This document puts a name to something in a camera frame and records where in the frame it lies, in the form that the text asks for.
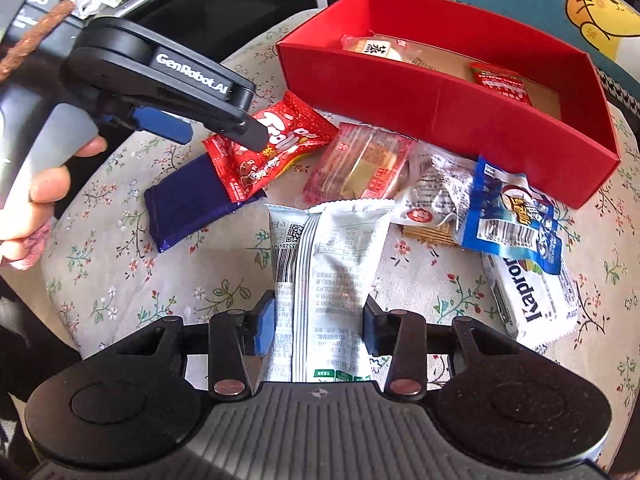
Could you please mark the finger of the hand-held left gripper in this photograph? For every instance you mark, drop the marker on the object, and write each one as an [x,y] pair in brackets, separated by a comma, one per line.
[250,135]
[165,122]

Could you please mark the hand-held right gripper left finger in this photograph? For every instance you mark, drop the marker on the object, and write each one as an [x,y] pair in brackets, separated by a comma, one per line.
[265,330]

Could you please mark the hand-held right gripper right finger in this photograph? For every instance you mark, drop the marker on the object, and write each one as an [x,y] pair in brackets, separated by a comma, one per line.
[372,332]

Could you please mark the red candy packet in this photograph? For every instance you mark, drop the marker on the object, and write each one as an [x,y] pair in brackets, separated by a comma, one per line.
[295,135]

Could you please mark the long white snack packet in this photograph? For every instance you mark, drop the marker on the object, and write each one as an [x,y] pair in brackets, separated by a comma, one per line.
[330,270]

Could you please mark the purple snack packet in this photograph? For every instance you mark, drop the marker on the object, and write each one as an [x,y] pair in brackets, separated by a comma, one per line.
[185,205]

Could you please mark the clear pink biscuit packet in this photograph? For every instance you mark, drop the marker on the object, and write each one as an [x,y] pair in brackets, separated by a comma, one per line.
[360,165]

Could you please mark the white packet red logo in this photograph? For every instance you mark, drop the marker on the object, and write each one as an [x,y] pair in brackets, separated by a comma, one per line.
[430,195]

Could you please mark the red cardboard box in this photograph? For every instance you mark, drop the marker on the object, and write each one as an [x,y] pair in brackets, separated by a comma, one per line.
[400,100]

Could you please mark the blue snack packet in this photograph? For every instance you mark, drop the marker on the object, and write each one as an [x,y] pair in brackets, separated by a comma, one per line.
[505,230]

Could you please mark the person's left hand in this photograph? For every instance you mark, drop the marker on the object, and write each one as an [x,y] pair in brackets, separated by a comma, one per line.
[50,180]

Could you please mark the black round glass table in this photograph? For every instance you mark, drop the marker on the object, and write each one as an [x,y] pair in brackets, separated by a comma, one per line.
[225,5]

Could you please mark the gold biscuit packet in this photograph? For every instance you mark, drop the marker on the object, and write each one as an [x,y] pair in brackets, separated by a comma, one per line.
[430,234]

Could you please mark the floral seat cloth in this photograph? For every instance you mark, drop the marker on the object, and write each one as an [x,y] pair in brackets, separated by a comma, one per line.
[125,270]

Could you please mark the round bread packet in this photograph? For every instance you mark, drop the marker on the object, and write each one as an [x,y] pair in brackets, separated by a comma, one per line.
[380,50]

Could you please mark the white wafer packet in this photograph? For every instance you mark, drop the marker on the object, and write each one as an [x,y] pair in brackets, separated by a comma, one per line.
[535,300]

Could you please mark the small red snack packet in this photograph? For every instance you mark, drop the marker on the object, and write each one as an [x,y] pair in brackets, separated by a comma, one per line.
[500,82]

